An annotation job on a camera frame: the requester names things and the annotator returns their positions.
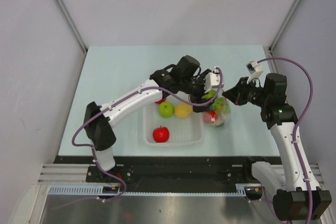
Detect aluminium frame post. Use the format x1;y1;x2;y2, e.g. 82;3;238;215
53;0;88;55
268;0;303;52

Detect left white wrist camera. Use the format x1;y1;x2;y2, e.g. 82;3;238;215
204;66;224;92

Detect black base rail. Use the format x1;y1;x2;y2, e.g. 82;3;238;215
54;154;288;193

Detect cabbage head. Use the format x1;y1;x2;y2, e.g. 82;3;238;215
214;105;231;127

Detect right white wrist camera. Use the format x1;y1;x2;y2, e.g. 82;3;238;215
246;61;264;83

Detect clear plastic basket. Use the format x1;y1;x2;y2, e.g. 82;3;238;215
143;103;204;147

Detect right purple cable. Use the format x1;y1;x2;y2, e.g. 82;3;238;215
256;56;316;222

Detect small red pepper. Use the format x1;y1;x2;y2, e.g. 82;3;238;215
152;126;170;143

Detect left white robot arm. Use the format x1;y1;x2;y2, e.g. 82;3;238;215
84;55;212;182

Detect light blue table mat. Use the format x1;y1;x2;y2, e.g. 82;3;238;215
58;45;278;160

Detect right aluminium frame post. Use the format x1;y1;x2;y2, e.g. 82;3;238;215
268;0;303;52

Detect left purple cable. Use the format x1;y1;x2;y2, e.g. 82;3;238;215
49;67;224;210

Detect white cable duct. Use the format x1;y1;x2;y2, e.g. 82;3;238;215
48;185;246;197

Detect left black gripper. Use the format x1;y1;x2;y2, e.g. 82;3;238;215
179;69;214;112

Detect red tomato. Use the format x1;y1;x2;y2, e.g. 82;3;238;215
203;111;218;124
155;98;166;105

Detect green apple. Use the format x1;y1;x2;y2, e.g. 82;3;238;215
158;101;174;118
203;90;216;100

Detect yellow lemon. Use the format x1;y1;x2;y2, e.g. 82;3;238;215
174;103;193;119

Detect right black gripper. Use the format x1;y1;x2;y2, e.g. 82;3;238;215
222;77;269;108

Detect left aluminium frame post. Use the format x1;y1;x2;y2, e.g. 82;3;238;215
53;0;88;55

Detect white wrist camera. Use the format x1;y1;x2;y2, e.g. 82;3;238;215
246;61;264;83
204;66;224;92

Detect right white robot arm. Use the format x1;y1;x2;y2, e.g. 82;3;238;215
223;73;332;222

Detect purple cable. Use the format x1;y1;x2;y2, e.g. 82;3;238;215
256;56;316;222
49;67;224;210

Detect green guava fruit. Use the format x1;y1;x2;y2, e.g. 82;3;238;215
211;97;225;112

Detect clear orange zip bag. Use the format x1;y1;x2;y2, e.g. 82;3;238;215
203;95;230;127

